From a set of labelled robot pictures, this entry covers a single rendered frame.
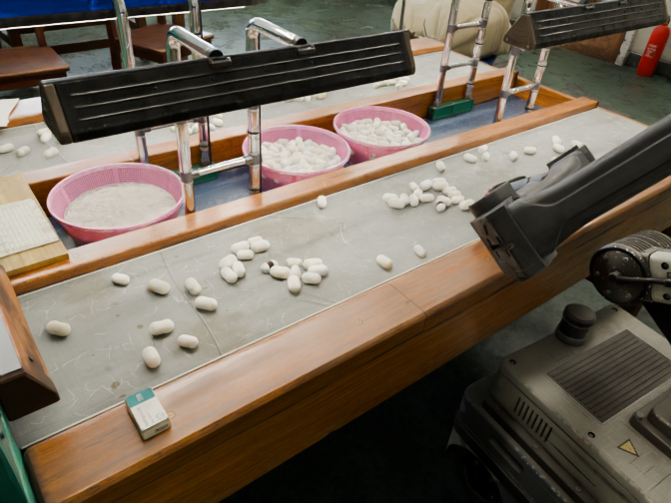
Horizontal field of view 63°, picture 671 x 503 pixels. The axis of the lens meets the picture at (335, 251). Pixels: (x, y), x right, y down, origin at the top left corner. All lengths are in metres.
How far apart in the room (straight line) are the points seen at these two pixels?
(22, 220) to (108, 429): 0.52
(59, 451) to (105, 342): 0.20
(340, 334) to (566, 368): 0.64
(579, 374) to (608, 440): 0.16
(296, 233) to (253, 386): 0.41
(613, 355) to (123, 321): 1.06
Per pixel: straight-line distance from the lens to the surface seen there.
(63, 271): 1.03
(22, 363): 0.74
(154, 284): 0.96
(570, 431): 1.24
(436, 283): 0.97
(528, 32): 1.34
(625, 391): 1.35
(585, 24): 1.51
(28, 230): 1.12
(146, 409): 0.75
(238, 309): 0.92
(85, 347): 0.91
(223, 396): 0.77
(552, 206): 0.58
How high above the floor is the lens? 1.37
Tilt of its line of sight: 36 degrees down
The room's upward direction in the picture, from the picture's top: 5 degrees clockwise
